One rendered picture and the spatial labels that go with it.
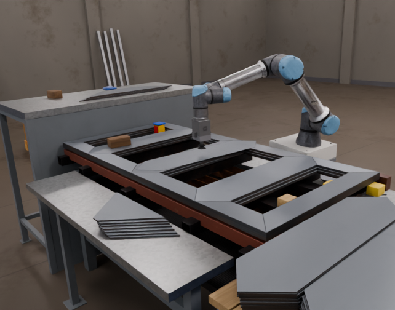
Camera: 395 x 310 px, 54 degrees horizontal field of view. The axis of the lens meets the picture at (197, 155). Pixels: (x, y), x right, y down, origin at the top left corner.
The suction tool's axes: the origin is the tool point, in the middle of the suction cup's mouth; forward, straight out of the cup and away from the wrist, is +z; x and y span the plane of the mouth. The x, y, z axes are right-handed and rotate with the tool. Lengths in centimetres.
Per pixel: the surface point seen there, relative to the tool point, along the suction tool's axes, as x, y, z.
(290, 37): 739, -800, -39
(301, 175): 23, 48, 5
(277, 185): 7, 52, 4
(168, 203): -34.1, 34.1, 9.3
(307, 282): -29, 109, 3
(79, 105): -45, -75, -17
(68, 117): -52, -73, -11
